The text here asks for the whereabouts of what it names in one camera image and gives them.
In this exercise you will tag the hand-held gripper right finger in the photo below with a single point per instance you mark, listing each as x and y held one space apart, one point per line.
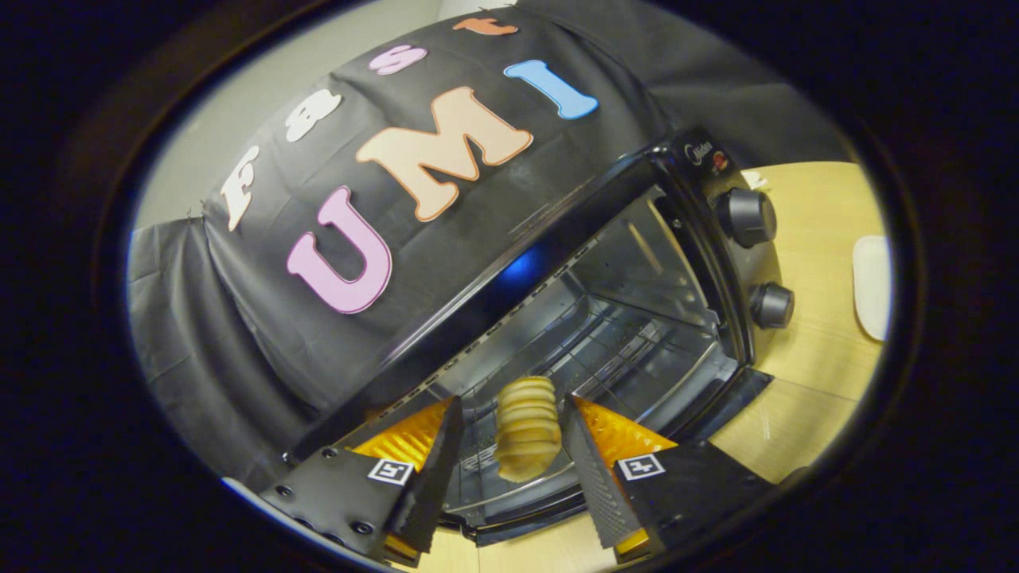
593 485

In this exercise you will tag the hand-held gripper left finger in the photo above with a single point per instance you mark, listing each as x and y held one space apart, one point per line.
434 469

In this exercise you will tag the pale ridged bread roll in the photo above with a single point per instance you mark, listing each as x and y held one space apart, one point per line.
527 430

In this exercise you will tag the black toaster oven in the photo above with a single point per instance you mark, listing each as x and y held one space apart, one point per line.
700 163

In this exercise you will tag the black backdrop cloth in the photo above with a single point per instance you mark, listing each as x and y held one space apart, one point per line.
263 350

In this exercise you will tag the white square plate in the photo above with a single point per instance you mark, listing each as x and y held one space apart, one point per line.
872 286

